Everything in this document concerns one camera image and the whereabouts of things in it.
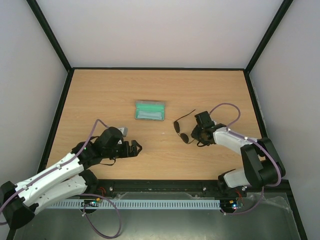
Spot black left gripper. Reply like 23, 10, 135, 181
103, 140, 143, 159

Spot black round sunglasses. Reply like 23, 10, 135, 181
173, 108, 201, 145

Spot grey felt glasses case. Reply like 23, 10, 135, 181
134, 100, 166, 121

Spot light blue cleaning cloth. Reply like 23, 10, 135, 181
137, 111, 163, 121

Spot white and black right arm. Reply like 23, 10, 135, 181
191, 111, 286, 196

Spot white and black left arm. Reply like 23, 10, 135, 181
0, 127, 143, 230

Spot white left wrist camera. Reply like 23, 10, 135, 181
118, 127, 128, 137

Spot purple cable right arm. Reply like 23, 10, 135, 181
209, 102, 283, 216

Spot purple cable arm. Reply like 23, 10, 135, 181
209, 102, 283, 216
0, 118, 110, 225

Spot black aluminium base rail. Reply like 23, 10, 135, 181
92, 177, 291, 198

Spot light blue slotted cable duct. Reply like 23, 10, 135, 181
48, 199, 221, 210

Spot purple cable loop front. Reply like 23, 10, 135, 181
81, 192, 123, 238

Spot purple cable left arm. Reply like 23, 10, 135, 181
0, 118, 110, 225

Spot black enclosure frame post right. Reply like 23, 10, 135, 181
244, 0, 294, 75

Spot black enclosure frame post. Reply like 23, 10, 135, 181
244, 0, 294, 75
26, 0, 72, 73

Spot black enclosure frame post left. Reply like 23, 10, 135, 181
26, 0, 72, 73

